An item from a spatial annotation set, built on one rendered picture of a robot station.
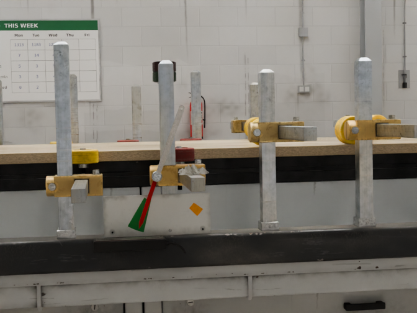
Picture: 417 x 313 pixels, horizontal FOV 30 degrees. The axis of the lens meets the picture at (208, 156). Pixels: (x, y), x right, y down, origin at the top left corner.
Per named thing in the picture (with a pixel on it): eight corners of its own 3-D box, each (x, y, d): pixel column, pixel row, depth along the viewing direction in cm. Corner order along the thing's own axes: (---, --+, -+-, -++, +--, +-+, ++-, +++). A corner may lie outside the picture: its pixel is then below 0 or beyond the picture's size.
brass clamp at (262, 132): (305, 141, 193) (304, 121, 192) (251, 143, 191) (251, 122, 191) (299, 141, 199) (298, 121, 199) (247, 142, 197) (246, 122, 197)
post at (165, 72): (177, 256, 191) (173, 59, 189) (163, 256, 191) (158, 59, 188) (176, 253, 195) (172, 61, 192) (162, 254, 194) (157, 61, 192)
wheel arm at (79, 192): (86, 207, 163) (85, 186, 163) (70, 207, 163) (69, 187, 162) (90, 188, 206) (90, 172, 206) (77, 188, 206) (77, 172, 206)
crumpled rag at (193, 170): (210, 174, 169) (210, 164, 169) (179, 176, 168) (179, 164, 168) (205, 172, 178) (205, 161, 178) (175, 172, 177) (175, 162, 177)
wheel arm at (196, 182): (206, 195, 164) (206, 175, 163) (190, 195, 163) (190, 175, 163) (185, 179, 207) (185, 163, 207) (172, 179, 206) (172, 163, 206)
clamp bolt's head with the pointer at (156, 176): (144, 231, 187) (163, 173, 187) (134, 228, 187) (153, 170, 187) (143, 230, 189) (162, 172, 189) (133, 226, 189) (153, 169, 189)
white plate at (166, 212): (210, 233, 191) (210, 192, 191) (103, 237, 188) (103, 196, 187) (210, 233, 192) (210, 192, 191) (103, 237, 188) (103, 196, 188)
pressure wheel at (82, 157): (105, 190, 205) (104, 147, 204) (84, 194, 198) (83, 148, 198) (83, 189, 210) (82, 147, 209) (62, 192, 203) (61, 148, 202)
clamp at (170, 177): (205, 184, 191) (205, 164, 190) (150, 186, 189) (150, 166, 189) (203, 182, 196) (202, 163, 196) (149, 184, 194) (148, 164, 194)
